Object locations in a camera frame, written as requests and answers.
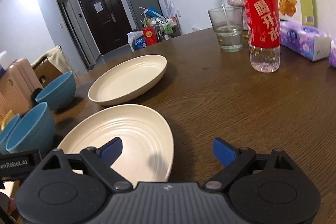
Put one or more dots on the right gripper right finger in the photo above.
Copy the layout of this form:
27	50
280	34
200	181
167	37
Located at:
235	162

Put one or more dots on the blue bowl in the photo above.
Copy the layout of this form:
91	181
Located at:
36	130
6	133
59	92

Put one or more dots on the person's hand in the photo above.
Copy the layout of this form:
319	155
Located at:
11	206

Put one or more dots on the pink suitcase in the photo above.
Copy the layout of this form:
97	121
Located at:
17	86

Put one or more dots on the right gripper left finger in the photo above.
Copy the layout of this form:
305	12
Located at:
99	161

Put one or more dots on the dark entrance door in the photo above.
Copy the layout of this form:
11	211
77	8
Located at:
108	23

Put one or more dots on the blue carton box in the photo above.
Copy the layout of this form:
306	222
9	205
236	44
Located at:
139	43

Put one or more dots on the red gift box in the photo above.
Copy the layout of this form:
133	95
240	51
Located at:
150	35

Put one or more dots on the red label water bottle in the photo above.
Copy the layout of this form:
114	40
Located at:
264	34

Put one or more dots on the purple tissue pack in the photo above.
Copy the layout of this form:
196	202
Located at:
307	41

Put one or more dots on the clear drinking glass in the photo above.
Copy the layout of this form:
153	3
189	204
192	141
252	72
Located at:
227	23

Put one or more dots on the wooden chair with cloth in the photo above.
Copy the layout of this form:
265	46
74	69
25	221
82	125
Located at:
51	65

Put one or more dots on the white plastic bag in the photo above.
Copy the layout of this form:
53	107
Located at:
132	36

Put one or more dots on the cream plate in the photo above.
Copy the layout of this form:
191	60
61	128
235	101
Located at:
147	141
128	80

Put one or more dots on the wire storage rack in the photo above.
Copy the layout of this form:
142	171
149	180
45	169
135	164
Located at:
166	28

